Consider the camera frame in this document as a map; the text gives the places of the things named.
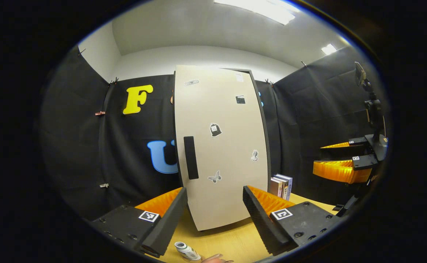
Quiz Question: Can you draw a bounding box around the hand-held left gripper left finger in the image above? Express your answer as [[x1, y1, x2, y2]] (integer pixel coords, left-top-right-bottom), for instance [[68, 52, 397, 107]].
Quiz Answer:
[[91, 187, 188, 258]]

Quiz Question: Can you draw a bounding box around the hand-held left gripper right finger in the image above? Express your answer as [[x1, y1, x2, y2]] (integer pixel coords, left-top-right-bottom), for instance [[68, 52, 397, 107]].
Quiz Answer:
[[243, 185, 340, 256]]

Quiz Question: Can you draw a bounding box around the white bottle green label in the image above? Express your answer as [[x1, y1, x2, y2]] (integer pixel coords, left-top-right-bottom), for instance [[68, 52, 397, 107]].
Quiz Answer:
[[174, 241, 202, 261]]

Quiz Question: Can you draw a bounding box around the pinkish brown coaster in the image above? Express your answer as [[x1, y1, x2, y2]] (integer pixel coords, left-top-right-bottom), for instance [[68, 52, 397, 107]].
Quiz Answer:
[[202, 254, 235, 263]]

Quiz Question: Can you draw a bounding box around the black door handle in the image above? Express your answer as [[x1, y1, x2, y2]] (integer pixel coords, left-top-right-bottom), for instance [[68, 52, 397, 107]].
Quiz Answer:
[[183, 136, 199, 180]]

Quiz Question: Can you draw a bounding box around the beige cabinet door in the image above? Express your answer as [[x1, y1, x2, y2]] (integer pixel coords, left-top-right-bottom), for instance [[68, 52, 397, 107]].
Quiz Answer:
[[173, 65, 269, 231]]

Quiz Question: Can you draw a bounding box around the dark grey cabinet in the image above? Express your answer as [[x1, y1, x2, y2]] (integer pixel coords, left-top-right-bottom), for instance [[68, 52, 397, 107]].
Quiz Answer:
[[172, 66, 272, 231]]

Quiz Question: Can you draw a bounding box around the white spine book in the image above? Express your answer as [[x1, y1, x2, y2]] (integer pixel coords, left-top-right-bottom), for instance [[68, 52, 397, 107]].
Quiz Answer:
[[276, 176, 289, 199]]

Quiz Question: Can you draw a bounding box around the black backdrop cloth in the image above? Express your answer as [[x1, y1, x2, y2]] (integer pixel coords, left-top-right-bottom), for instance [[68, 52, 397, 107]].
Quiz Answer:
[[40, 46, 385, 220]]

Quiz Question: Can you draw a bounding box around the large ceiling light panel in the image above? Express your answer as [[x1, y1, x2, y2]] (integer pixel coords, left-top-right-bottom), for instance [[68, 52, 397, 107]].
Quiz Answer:
[[214, 0, 296, 25]]

